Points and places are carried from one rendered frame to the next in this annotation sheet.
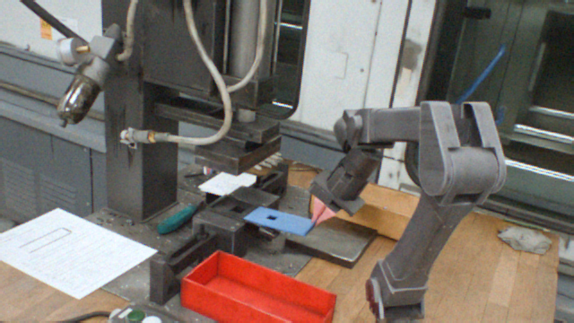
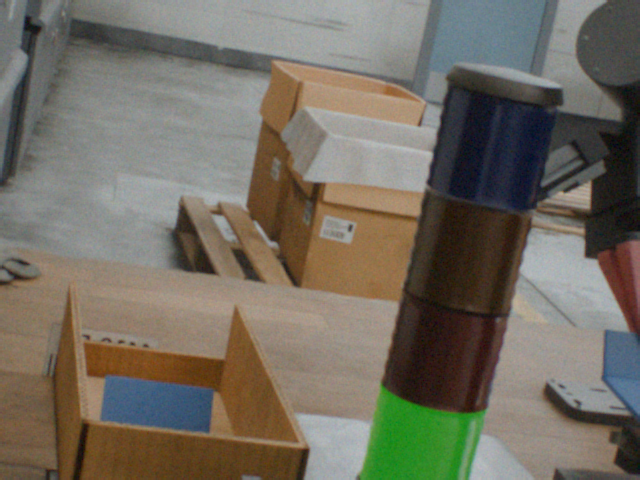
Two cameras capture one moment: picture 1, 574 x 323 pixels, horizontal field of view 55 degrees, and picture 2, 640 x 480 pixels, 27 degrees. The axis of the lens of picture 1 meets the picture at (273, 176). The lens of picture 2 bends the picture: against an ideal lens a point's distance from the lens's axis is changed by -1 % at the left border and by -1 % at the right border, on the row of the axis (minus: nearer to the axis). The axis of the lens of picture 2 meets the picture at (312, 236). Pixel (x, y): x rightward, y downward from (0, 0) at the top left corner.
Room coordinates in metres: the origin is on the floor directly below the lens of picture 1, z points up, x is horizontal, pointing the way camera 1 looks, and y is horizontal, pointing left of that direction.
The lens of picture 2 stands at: (1.67, 0.41, 1.23)
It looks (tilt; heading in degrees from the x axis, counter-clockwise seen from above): 12 degrees down; 231
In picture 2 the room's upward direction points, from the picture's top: 12 degrees clockwise
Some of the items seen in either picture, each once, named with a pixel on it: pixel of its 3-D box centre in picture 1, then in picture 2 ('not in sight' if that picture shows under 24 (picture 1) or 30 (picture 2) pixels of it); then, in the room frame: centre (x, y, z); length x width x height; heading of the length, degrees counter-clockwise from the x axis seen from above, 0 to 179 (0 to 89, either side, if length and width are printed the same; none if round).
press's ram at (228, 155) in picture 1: (213, 93); not in sight; (1.08, 0.14, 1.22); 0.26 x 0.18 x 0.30; 65
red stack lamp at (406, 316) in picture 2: not in sight; (445, 345); (1.35, 0.10, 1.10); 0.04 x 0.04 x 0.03
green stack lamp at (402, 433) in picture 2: not in sight; (423, 441); (1.35, 0.10, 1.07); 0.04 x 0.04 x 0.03
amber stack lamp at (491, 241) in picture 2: not in sight; (468, 246); (1.35, 0.10, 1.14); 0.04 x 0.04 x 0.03
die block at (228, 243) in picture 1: (237, 225); not in sight; (1.06, 0.07, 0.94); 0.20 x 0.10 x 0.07; 155
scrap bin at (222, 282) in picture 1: (257, 300); not in sight; (0.81, 0.00, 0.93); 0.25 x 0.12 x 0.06; 65
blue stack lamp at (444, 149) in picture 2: not in sight; (492, 144); (1.35, 0.10, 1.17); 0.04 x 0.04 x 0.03
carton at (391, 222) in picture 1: (365, 206); (156, 413); (1.24, -0.24, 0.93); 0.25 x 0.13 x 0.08; 65
